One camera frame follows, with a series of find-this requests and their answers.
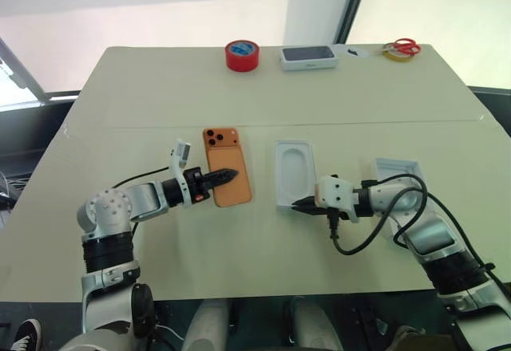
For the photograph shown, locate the closed white phone box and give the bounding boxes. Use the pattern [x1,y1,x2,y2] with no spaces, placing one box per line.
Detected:
[278,43,341,72]

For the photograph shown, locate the white phone box base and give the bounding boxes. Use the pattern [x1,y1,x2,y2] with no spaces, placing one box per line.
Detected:
[274,139,321,213]

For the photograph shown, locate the pale grey robot leg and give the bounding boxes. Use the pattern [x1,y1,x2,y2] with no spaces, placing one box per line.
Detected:
[283,295,344,351]
[185,299,231,351]

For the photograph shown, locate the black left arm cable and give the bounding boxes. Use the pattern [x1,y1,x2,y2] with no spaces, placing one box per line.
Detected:
[111,166,173,237]

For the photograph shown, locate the grey shoe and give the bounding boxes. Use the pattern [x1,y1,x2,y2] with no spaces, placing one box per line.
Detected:
[385,325,424,351]

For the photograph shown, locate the grey slanted metal bar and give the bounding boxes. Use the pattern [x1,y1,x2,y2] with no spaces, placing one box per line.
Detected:
[0,37,47,105]

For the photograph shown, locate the black and white sneaker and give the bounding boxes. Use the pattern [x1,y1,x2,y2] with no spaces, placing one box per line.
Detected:
[10,318,43,351]

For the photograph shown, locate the yellow tape roll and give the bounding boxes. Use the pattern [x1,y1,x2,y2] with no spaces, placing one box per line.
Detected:
[383,49,414,65]

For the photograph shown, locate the white phone box lid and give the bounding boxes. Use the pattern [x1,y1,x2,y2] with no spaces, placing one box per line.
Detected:
[373,157,425,249]

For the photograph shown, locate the red-handled scissors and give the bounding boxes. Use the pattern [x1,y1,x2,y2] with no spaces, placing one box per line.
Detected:
[382,37,423,57]

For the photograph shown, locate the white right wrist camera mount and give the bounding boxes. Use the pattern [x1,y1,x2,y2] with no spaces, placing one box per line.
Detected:
[315,174,358,223]

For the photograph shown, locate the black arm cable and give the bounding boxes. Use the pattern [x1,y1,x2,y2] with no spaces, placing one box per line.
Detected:
[327,174,500,288]
[111,166,173,237]

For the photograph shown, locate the orange smartphone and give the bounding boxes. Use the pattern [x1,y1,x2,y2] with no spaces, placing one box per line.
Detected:
[202,126,253,208]

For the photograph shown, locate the dark window frame post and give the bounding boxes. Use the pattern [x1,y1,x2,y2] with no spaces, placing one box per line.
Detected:
[332,0,374,45]

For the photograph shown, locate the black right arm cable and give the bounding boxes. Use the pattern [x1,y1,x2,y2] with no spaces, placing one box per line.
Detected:
[327,174,500,288]

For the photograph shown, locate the red tape roll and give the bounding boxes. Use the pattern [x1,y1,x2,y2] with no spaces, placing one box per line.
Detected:
[224,39,260,73]

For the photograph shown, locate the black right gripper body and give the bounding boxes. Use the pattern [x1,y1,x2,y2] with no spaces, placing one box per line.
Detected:
[317,203,340,224]

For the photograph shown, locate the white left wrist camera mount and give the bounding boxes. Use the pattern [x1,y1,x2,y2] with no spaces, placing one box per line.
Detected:
[168,139,193,208]

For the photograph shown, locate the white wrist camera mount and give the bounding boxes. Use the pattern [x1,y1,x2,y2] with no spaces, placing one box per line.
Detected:
[315,174,358,223]
[168,139,193,208]

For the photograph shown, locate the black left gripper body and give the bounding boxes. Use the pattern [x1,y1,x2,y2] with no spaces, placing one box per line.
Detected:
[184,166,212,205]

